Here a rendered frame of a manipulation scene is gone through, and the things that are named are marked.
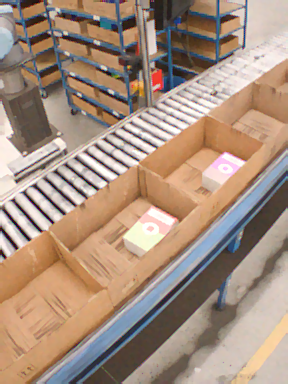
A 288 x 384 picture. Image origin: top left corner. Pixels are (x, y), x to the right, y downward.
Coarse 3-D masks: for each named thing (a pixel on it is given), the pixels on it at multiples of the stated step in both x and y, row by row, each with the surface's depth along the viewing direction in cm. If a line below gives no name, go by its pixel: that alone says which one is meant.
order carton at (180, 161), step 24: (216, 120) 136; (168, 144) 129; (192, 144) 142; (216, 144) 144; (240, 144) 133; (264, 144) 123; (168, 168) 137; (192, 168) 141; (240, 168) 115; (192, 192) 131; (216, 192) 110; (240, 192) 127; (216, 216) 120
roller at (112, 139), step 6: (108, 138) 183; (114, 138) 181; (114, 144) 181; (120, 144) 178; (126, 144) 177; (126, 150) 175; (132, 150) 173; (138, 150) 173; (132, 156) 173; (138, 156) 170; (144, 156) 169
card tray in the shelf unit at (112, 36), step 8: (88, 24) 236; (96, 24) 244; (128, 24) 249; (88, 32) 243; (96, 32) 234; (104, 32) 226; (112, 32) 219; (128, 32) 220; (136, 32) 224; (104, 40) 232; (112, 40) 225; (128, 40) 224
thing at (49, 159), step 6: (60, 150) 183; (66, 150) 186; (48, 156) 180; (54, 156) 182; (60, 156) 185; (36, 162) 179; (42, 162) 178; (48, 162) 181; (54, 162) 220; (30, 168) 175; (36, 168) 179; (42, 168) 249; (18, 174) 173; (24, 174) 174; (30, 174) 177; (18, 180) 173
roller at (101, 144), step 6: (102, 144) 179; (108, 144) 178; (108, 150) 176; (114, 150) 174; (114, 156) 174; (120, 156) 171; (126, 156) 170; (120, 162) 172; (126, 162) 168; (132, 162) 167
